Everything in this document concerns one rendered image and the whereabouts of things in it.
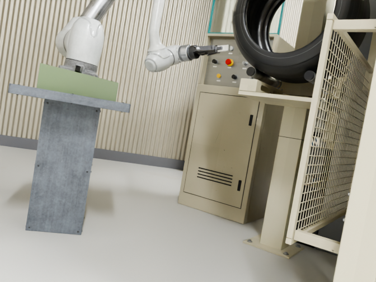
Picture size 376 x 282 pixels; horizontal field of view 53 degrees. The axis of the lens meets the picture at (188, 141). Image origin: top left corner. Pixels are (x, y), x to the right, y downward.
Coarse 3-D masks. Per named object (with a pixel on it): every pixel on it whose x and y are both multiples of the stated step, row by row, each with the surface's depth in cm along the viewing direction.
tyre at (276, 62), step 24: (240, 0) 179; (264, 0) 199; (336, 0) 153; (360, 0) 153; (240, 24) 178; (264, 24) 202; (240, 48) 181; (264, 48) 201; (312, 48) 158; (288, 72) 167
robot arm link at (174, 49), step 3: (171, 45) 214; (174, 45) 212; (177, 45) 211; (180, 45) 211; (168, 48) 208; (171, 48) 208; (174, 48) 208; (177, 48) 209; (171, 51) 206; (174, 51) 207; (177, 51) 208; (174, 54) 207; (177, 54) 208; (174, 57) 207; (177, 57) 209; (174, 60) 207; (177, 60) 210; (180, 60) 211; (174, 63) 209; (177, 63) 212
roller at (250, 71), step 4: (248, 68) 178; (252, 68) 177; (248, 72) 178; (252, 72) 177; (256, 72) 178; (260, 72) 182; (252, 76) 179; (256, 76) 180; (260, 76) 183; (264, 76) 186; (268, 76) 191; (260, 80) 187; (264, 80) 188; (268, 80) 191; (272, 80) 196; (276, 80) 201; (272, 84) 199; (276, 84) 201
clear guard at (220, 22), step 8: (216, 0) 272; (224, 0) 268; (232, 0) 265; (216, 8) 272; (224, 8) 268; (232, 8) 264; (280, 8) 244; (216, 16) 271; (224, 16) 268; (280, 16) 244; (216, 24) 271; (224, 24) 267; (232, 24) 264; (272, 24) 247; (280, 24) 244; (208, 32) 274; (216, 32) 270; (224, 32) 266; (232, 32) 263; (272, 32) 247
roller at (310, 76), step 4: (308, 72) 162; (312, 72) 161; (304, 76) 163; (308, 76) 162; (312, 76) 161; (308, 80) 162; (312, 80) 163; (324, 80) 176; (324, 84) 176; (328, 84) 182; (328, 88) 184; (332, 88) 189
